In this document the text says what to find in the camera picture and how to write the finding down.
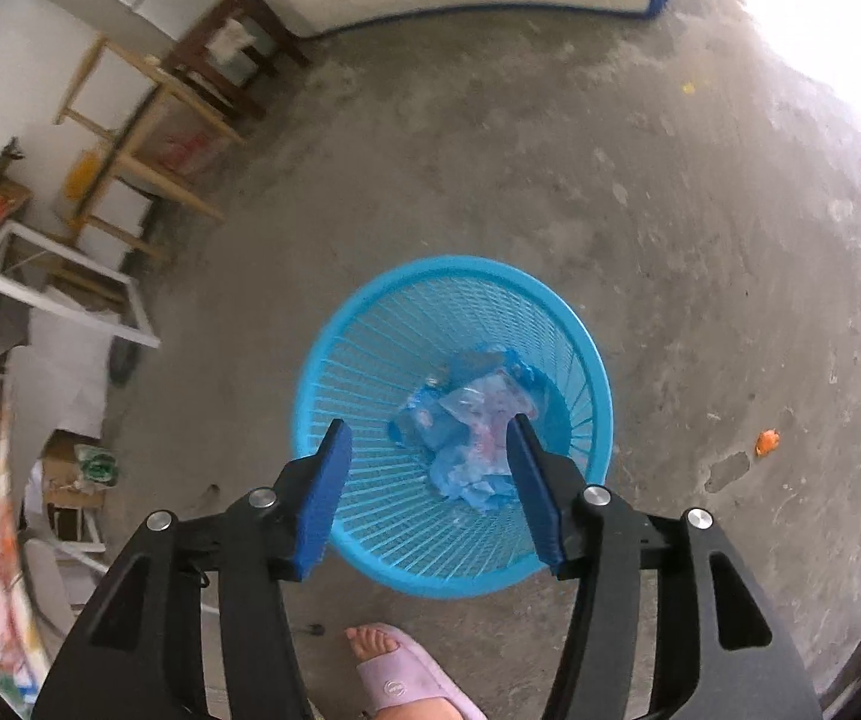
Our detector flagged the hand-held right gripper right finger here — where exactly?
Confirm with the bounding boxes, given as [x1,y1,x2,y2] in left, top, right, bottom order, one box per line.
[505,414,825,720]

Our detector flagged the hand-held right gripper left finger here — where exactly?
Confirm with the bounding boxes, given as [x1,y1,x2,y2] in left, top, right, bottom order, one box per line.
[31,418,354,720]

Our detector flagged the blue plastic wrapper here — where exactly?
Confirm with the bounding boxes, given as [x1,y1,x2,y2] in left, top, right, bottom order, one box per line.
[389,341,555,515]

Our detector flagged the blue plastic mesh basket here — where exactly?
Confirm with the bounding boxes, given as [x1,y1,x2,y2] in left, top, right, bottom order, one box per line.
[293,255,615,601]

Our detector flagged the person's foot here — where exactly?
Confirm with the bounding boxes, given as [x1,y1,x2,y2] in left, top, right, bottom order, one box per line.
[345,624,469,720]

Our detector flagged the pink slipper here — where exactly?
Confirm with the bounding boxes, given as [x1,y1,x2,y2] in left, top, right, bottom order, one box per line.
[355,622,487,720]

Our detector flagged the green and white bag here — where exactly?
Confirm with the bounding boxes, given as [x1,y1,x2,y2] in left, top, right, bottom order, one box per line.
[74,444,120,485]

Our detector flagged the cardboard box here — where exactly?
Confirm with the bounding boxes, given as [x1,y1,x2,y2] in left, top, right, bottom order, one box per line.
[40,431,120,511]

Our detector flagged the red plastic bag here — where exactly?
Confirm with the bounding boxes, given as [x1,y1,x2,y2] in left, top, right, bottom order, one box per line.
[160,127,214,173]

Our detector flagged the yellow bag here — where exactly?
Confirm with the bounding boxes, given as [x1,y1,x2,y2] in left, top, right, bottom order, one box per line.
[62,150,105,200]

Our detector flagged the light wooden stool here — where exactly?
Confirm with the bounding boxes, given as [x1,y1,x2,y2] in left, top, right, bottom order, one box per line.
[55,34,247,263]

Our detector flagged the dark wooden chair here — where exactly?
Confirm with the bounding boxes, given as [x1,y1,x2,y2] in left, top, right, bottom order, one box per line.
[164,0,311,121]

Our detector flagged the white metal frame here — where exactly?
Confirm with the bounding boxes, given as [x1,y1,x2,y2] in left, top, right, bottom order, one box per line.
[0,221,161,350]

